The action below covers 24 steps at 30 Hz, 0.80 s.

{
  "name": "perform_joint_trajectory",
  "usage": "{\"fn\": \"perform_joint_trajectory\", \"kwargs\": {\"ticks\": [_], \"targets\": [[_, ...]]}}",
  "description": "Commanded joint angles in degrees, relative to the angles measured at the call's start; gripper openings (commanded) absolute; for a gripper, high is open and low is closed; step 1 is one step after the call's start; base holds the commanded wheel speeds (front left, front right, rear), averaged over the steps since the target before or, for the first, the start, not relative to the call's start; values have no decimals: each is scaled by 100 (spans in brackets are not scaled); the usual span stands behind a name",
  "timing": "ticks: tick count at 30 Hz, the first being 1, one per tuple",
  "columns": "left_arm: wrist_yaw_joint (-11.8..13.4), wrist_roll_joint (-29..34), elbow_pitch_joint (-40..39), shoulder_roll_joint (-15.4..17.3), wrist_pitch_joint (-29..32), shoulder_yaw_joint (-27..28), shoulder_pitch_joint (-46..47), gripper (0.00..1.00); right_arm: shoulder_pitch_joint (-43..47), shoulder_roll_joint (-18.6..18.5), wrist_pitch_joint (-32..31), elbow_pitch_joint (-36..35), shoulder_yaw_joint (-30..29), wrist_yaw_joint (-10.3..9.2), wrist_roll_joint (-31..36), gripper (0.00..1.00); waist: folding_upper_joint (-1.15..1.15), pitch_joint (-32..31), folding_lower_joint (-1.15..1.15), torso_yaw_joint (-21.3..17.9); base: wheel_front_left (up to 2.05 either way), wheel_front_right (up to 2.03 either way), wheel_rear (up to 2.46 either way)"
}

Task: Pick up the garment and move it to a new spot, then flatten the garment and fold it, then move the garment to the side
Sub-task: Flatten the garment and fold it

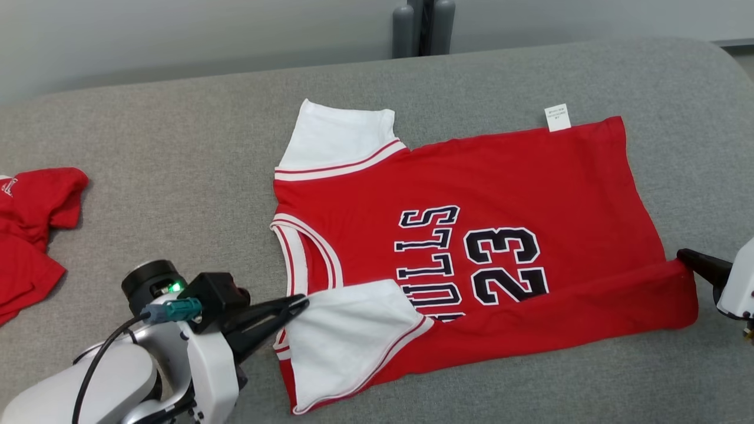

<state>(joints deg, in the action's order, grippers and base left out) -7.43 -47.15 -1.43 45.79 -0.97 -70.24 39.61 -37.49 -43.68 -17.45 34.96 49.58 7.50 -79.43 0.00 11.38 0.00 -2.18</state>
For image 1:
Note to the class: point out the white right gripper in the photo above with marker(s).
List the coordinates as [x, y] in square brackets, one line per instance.
[741, 288]

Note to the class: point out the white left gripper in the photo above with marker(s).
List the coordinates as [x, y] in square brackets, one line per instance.
[212, 377]

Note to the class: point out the red Bulls 23 jersey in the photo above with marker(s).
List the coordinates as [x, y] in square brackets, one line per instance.
[500, 176]

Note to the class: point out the red shirt with white trim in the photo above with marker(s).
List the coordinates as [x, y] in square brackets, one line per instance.
[29, 212]

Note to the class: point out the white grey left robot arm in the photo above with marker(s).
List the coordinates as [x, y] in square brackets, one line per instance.
[88, 383]

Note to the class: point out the grey fabric sofa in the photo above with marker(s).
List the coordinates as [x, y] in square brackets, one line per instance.
[177, 147]

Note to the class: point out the black left wrist camera housing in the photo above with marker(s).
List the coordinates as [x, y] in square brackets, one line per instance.
[212, 294]

